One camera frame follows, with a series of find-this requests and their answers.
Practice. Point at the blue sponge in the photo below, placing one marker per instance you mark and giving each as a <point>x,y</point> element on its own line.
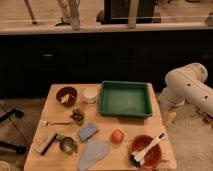
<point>86,132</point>

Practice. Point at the metal measuring cup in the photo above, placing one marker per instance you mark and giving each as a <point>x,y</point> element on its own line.
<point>68,145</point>

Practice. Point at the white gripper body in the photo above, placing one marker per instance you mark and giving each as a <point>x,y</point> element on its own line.
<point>168,118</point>

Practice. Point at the light blue cloth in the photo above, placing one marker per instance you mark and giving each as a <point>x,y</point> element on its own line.
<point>93,152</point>

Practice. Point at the black cabinet on shelf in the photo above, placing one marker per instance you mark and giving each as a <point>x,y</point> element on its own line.
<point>117,12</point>

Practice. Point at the dark red bowl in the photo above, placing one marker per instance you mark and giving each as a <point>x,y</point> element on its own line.
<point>67,90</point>

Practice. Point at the white black brush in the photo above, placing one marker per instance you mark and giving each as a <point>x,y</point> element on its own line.
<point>137,158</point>

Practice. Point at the brown pine cone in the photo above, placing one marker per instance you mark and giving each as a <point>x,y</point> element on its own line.
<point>78,116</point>

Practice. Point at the metal fork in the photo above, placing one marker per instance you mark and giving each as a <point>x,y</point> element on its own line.
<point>49,123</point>

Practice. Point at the orange bowl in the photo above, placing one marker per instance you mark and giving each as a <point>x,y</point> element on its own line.
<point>152,158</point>

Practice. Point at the white item in bowl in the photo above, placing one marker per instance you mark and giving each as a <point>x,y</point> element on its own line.
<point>65,98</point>

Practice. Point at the green plastic tray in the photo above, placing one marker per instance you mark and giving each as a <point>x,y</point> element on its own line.
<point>124,100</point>

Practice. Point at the orange apple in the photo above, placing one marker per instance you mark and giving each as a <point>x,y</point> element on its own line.
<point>117,136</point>

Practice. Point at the white paper cup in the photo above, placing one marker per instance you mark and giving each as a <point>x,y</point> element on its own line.
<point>90,95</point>

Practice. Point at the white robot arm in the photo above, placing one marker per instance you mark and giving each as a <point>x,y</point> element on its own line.
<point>186,84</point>

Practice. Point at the green item beside cup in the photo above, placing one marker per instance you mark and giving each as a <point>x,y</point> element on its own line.
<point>60,137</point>

